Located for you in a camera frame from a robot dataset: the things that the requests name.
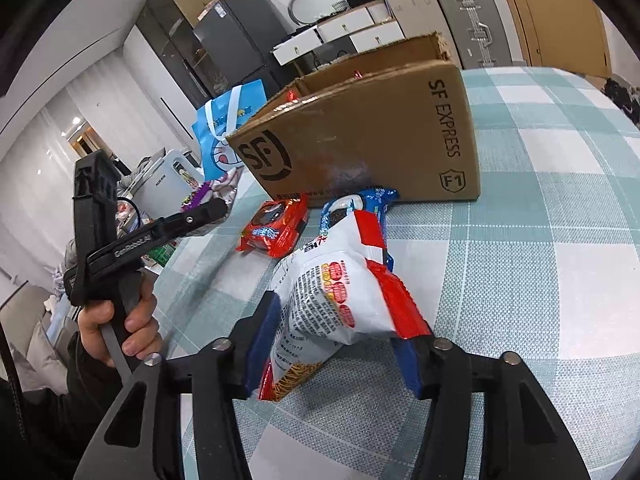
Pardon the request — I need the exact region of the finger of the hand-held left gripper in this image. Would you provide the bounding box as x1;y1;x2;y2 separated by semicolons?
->
150;197;229;242

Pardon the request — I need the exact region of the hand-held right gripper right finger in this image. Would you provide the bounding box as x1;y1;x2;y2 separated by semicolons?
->
391;334;594;480

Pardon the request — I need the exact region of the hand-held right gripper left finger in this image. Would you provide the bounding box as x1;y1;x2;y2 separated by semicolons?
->
72;290;283;480

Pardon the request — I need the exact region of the small purple snack bag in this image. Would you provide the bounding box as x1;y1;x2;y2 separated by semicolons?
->
181;167;246;238

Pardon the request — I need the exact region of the white noodle snack bag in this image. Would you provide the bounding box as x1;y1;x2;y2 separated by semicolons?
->
256;210;433;403

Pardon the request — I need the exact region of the brown cardboard box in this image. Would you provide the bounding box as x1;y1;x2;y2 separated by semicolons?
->
225;32;482;208

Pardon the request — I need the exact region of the person's left forearm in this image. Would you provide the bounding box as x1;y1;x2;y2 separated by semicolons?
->
0;332;126;480

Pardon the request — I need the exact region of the person's left hand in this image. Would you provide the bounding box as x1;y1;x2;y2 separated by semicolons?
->
77;280;166;368

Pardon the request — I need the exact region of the white appliance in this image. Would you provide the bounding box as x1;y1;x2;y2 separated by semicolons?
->
134;147;201;218

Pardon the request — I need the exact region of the green carton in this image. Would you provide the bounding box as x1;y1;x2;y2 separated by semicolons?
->
144;244;177;269

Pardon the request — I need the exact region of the red cookie packet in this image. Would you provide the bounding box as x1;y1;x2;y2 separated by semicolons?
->
235;194;310;259

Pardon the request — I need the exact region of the blue cartoon gift bag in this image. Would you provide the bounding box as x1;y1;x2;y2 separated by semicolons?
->
192;79;266;181

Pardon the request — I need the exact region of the blue cookie packet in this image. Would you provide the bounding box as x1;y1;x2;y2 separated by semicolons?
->
320;187;399;271

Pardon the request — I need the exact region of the glass door cabinet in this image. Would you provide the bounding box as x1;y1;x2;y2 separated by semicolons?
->
135;0;216;106

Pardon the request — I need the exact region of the dark grey fridge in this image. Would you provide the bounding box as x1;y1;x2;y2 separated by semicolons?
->
192;0;283;96

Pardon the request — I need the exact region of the white drawer cabinet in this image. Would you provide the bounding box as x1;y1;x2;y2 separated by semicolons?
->
272;2;406;66

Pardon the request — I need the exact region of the oval mirror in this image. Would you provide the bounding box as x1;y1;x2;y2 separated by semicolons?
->
289;0;353;28

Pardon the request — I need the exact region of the white suitcase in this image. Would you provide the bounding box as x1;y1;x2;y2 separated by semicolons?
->
385;0;463;68

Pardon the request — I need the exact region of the silver suitcase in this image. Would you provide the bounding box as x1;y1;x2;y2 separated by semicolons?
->
435;0;516;71

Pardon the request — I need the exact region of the dark patterned cloth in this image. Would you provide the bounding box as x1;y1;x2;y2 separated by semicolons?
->
600;75;640;128

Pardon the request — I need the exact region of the wooden door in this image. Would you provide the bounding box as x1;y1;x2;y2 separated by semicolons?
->
492;0;613;78

